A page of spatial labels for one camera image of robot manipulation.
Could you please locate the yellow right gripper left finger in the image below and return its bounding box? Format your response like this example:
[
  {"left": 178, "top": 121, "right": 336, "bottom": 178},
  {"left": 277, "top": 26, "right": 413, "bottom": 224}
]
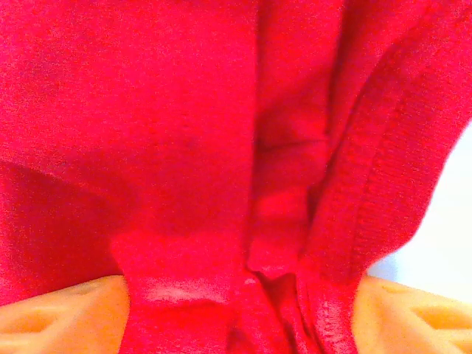
[{"left": 0, "top": 275, "right": 132, "bottom": 354}]

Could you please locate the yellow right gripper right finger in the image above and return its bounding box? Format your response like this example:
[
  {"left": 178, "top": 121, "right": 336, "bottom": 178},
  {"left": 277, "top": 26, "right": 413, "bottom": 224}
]
[{"left": 352, "top": 277, "right": 472, "bottom": 354}]

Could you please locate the red t-shirt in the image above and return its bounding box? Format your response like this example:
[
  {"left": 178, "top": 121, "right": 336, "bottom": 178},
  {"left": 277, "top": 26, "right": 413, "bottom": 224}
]
[{"left": 0, "top": 0, "right": 472, "bottom": 354}]

